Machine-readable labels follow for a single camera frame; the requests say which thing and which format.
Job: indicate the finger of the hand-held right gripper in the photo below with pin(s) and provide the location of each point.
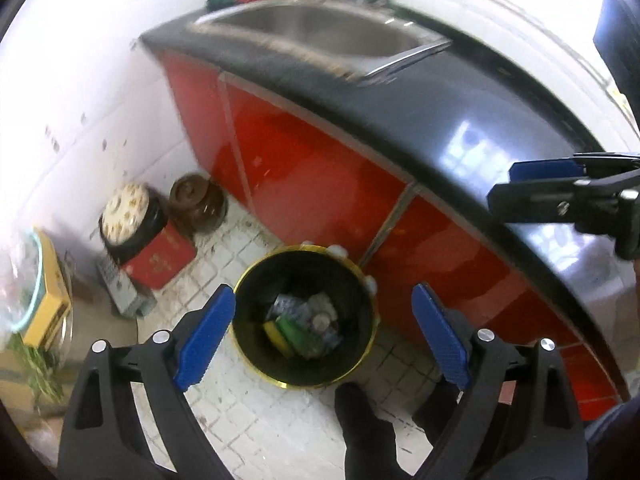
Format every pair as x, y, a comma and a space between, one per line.
540, 170
530, 202

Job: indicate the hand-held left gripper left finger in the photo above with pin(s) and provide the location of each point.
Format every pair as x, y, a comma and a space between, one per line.
207, 335

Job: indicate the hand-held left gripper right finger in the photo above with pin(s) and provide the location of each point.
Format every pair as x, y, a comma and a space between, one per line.
442, 340

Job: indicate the black bin with gold rim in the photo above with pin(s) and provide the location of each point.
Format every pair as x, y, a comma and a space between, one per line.
260, 360

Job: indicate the red box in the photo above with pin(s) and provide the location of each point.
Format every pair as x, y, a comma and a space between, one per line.
162, 260

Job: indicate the grey patterned box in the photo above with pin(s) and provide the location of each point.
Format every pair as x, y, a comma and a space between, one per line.
125, 292

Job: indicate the person's black shoe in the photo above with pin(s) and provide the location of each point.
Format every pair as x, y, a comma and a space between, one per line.
367, 435

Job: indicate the brown ceramic jar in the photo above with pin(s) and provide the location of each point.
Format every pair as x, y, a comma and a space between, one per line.
195, 202

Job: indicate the black pot with patterned lid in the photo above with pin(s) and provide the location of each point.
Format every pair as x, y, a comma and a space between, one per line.
127, 215

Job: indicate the dark object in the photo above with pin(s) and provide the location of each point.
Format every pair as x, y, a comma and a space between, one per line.
620, 45

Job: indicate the yellow box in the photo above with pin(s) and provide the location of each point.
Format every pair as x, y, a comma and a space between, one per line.
52, 300

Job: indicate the green vegetables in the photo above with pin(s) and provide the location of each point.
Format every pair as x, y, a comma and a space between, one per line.
40, 372

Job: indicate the red cabinet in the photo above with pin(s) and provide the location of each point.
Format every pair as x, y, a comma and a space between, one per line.
310, 170

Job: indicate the glass jar with teal rim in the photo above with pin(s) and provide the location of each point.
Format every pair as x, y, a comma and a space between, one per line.
17, 290

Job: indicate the person's dark clothing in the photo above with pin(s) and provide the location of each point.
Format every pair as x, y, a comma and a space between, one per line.
617, 440

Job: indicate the steel sink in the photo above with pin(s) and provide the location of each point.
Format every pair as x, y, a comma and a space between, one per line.
320, 30

